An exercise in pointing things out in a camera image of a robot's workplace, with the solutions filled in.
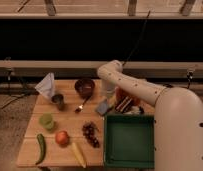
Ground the blue sponge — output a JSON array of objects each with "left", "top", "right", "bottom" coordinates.
[{"left": 95, "top": 99, "right": 111, "bottom": 116}]

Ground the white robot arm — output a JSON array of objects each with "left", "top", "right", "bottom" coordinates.
[{"left": 97, "top": 60, "right": 203, "bottom": 171}]

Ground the small metal cup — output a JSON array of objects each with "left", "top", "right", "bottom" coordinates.
[{"left": 51, "top": 94, "right": 65, "bottom": 111}]

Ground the green plastic cup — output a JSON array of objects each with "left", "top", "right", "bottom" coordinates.
[{"left": 39, "top": 114, "right": 55, "bottom": 131}]

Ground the orange bowl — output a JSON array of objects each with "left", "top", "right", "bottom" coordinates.
[{"left": 115, "top": 87, "right": 140, "bottom": 106}]

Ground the dark brown bowl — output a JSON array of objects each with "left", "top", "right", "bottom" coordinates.
[{"left": 74, "top": 78, "right": 95, "bottom": 99}]

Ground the brown white layered cake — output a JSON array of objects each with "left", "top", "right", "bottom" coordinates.
[{"left": 115, "top": 96, "right": 132, "bottom": 113}]

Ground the black white small object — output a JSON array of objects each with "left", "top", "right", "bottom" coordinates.
[{"left": 127, "top": 106, "right": 144, "bottom": 115}]

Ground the metal spoon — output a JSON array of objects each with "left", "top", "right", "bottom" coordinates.
[{"left": 74, "top": 96, "right": 91, "bottom": 113}]

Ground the purple grape bunch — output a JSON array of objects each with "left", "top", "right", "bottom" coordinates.
[{"left": 82, "top": 122, "right": 100, "bottom": 148}]

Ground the green plastic tray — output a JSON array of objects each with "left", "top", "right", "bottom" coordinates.
[{"left": 103, "top": 115, "right": 154, "bottom": 169}]

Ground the white folded cloth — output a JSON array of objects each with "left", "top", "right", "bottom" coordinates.
[{"left": 35, "top": 73, "right": 55, "bottom": 100}]

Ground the red apple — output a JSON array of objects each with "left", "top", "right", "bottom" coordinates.
[{"left": 55, "top": 131, "right": 69, "bottom": 146}]

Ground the yellow corn cob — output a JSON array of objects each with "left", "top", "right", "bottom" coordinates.
[{"left": 72, "top": 142, "right": 87, "bottom": 168}]

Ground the black cable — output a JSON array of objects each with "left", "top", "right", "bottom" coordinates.
[{"left": 121, "top": 10, "right": 152, "bottom": 66}]

